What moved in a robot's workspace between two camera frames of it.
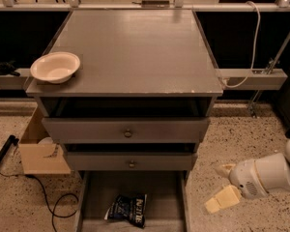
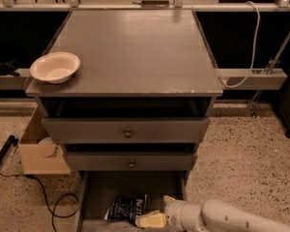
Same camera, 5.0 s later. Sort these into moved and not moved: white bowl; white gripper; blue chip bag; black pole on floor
Moved: white gripper
Not moved: black pole on floor; blue chip bag; white bowl
